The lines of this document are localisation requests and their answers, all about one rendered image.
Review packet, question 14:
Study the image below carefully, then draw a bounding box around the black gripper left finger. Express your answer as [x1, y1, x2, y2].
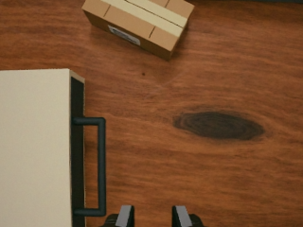
[99, 205, 134, 227]

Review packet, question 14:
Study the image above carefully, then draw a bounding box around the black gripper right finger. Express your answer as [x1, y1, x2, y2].
[171, 206, 206, 227]

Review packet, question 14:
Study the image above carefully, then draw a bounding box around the tan cardboard box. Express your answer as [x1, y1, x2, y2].
[82, 0, 194, 61]

